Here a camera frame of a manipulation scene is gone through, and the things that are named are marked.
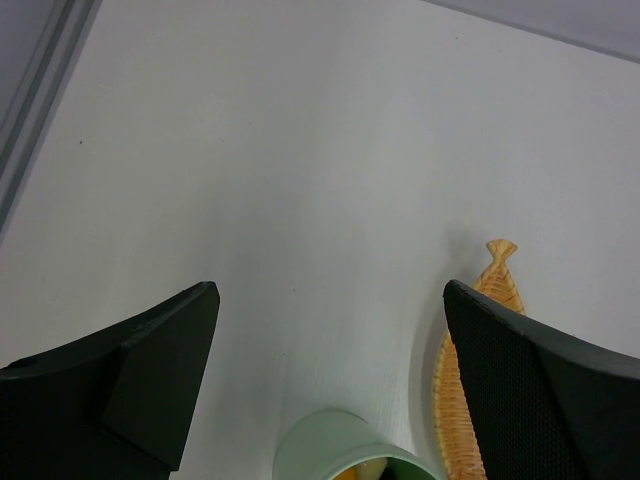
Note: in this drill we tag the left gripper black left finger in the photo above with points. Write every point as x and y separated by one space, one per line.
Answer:
116 404

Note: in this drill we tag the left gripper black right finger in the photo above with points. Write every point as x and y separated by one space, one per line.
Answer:
543 404

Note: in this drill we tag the orange food piece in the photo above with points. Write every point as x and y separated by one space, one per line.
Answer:
348 474

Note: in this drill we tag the orange boat-shaped tray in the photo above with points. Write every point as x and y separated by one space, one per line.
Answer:
453 426

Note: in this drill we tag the green cup container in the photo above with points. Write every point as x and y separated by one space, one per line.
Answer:
327 443

